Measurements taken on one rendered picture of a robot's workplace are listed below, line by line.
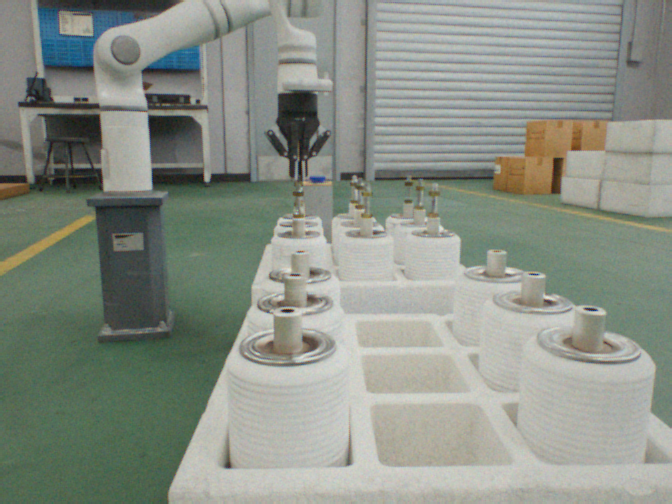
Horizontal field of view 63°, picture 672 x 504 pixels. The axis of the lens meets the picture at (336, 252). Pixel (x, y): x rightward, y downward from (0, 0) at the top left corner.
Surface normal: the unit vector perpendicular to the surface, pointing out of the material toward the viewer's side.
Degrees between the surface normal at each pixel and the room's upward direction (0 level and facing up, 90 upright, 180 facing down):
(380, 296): 90
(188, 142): 90
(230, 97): 90
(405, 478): 0
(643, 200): 90
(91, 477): 0
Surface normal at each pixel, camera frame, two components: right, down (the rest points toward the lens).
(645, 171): -0.98, 0.04
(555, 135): 0.23, 0.18
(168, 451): 0.00, -0.98
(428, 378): 0.02, 0.19
